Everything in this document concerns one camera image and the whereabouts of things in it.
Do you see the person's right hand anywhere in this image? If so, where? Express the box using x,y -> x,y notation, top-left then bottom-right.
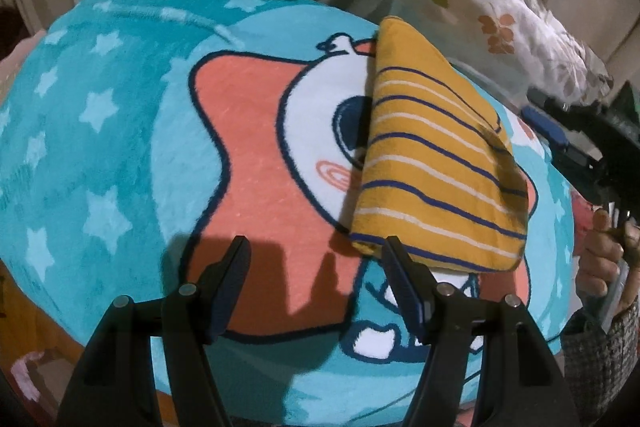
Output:
575,207 -> 629,317

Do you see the person's right forearm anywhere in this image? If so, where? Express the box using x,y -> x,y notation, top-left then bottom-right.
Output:
559,299 -> 640,417

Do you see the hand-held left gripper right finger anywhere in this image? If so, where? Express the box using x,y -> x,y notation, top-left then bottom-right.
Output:
383,235 -> 582,427

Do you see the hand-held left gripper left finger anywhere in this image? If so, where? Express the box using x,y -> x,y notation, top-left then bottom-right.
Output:
56,235 -> 252,427

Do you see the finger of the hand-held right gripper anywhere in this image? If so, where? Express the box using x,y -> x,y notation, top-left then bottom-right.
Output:
527,87 -> 611,135
520,106 -> 601,188

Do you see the orange patterned bedsheet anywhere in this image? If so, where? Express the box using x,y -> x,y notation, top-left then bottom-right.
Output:
0,257 -> 178,427

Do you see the teal star printed blanket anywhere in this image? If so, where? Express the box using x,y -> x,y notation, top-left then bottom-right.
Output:
0,0 -> 581,427

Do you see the yellow striped small shirt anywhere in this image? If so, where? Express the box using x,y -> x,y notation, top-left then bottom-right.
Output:
349,16 -> 531,276

